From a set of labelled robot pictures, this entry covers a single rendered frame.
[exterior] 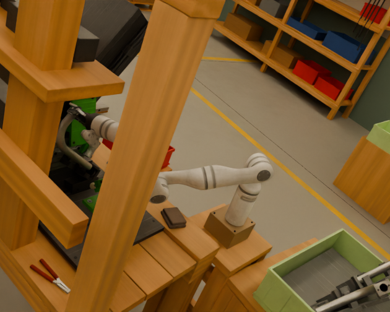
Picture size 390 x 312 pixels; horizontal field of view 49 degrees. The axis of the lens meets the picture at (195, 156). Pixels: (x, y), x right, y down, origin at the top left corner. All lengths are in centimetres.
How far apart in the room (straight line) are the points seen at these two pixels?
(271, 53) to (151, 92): 642
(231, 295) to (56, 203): 97
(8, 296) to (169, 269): 116
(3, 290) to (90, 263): 143
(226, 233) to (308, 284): 42
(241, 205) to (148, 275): 49
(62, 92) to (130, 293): 73
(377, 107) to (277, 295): 543
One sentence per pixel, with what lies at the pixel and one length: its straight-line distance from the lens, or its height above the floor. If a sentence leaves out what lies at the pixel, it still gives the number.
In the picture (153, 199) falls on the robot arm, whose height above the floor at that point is 104.
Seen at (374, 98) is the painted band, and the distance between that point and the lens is 697.
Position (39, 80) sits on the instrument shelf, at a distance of 113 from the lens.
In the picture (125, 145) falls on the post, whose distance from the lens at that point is 97.
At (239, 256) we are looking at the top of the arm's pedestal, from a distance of 189.
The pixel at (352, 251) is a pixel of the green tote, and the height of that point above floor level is 90.
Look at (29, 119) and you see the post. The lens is 126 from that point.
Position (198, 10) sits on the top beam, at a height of 186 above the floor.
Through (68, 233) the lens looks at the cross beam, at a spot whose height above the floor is 124.
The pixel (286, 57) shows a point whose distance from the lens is 718.
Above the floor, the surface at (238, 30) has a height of 35.
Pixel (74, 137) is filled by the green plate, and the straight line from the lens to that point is 175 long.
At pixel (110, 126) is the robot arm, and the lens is 148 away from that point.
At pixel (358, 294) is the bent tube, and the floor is 105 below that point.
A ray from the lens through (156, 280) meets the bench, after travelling 160.
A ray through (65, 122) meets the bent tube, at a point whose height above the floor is 120.
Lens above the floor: 203
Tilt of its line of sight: 30 degrees down
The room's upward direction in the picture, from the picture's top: 22 degrees clockwise
